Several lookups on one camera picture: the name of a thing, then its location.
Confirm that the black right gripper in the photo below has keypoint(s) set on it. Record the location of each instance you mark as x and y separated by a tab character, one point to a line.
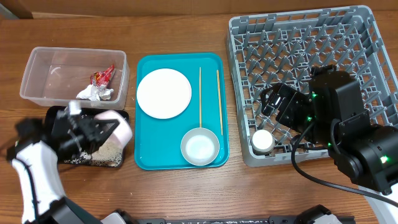
280	101

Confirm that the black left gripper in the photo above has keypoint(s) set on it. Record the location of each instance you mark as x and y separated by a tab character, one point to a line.
94	133

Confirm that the white tissue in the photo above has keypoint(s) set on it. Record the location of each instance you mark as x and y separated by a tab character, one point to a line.
93	93

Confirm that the white paper cup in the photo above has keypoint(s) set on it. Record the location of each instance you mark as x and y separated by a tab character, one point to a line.
262	142

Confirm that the red snack wrapper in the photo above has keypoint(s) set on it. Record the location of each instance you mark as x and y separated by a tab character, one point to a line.
102	79

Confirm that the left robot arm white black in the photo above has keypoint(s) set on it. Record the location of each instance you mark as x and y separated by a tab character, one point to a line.
39	148

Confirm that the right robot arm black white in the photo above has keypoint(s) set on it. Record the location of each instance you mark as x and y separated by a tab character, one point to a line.
333	114

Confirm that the grey dishwasher rack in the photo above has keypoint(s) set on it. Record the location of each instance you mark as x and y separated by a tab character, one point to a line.
266	49

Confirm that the pile of rice grains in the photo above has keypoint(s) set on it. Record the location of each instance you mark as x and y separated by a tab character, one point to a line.
108	155

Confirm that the clear plastic bin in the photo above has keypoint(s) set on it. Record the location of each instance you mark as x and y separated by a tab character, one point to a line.
54	76

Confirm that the white round plate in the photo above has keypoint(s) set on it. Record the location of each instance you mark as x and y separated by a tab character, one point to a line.
164	93

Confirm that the right wooden chopstick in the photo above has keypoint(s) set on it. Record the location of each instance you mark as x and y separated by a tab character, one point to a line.
219	101

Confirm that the wooden chopstick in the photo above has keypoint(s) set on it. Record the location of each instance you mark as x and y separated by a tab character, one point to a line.
219	101
199	90

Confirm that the grey small bowl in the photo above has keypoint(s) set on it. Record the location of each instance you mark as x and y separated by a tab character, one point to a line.
200	146

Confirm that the left wooden chopstick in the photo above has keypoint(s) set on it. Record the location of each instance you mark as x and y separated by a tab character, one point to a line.
199	90

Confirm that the black rail at bottom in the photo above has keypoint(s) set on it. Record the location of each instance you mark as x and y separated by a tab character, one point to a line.
316	214

